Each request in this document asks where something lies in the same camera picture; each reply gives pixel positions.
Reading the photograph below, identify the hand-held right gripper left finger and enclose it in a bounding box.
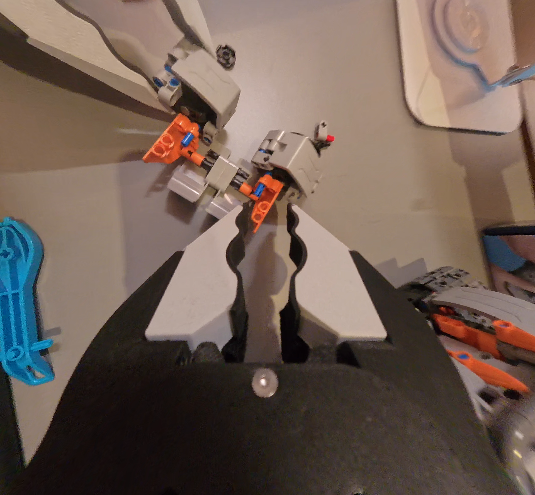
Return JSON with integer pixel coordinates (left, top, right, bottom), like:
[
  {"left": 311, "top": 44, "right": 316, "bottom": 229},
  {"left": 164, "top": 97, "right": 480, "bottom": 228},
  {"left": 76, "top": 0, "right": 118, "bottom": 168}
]
[{"left": 145, "top": 205, "right": 249, "bottom": 349}]

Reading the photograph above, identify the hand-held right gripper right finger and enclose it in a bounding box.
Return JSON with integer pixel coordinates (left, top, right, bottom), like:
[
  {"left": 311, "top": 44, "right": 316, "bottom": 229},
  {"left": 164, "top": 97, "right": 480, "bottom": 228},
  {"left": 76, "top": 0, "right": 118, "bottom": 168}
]
[{"left": 286, "top": 204, "right": 387, "bottom": 343}]

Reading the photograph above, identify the grey hinged brick piece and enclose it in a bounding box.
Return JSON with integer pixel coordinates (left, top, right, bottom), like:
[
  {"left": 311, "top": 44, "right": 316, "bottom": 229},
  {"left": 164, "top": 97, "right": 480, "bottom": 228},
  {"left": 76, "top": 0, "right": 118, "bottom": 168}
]
[{"left": 157, "top": 40, "right": 242, "bottom": 146}]

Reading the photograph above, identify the grey orange brick assembly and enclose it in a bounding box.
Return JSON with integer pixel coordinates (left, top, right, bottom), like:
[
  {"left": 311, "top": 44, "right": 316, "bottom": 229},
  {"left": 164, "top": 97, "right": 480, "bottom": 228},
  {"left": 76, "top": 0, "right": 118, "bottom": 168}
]
[{"left": 167, "top": 129, "right": 324, "bottom": 234}]

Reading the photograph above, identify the black round brick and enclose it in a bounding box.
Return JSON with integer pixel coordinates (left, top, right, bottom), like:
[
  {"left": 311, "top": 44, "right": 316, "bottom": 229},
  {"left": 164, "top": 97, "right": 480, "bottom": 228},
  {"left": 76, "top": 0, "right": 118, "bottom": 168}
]
[{"left": 215, "top": 44, "right": 237, "bottom": 69}]

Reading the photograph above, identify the tracked toy brick robot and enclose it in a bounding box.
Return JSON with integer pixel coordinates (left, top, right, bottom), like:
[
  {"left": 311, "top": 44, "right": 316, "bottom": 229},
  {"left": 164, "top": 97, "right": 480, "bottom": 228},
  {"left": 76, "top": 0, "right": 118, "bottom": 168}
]
[{"left": 397, "top": 221, "right": 535, "bottom": 495}]

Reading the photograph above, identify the light blue brick separator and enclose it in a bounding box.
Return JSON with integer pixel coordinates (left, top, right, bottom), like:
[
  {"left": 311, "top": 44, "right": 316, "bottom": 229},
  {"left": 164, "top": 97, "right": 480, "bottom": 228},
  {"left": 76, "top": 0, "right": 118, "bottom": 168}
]
[{"left": 0, "top": 217, "right": 56, "bottom": 386}]

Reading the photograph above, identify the small grey red-pinned brick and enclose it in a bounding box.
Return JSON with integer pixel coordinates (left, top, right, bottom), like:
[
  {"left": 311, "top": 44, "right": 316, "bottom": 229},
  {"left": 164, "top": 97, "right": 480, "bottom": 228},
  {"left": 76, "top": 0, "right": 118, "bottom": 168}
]
[{"left": 314, "top": 120, "right": 336, "bottom": 147}]

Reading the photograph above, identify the white tablet stand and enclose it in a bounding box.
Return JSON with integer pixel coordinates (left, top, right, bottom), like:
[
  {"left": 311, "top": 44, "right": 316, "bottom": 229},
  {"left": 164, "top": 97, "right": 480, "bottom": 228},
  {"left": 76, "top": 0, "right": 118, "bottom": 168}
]
[{"left": 391, "top": 0, "right": 535, "bottom": 134}]

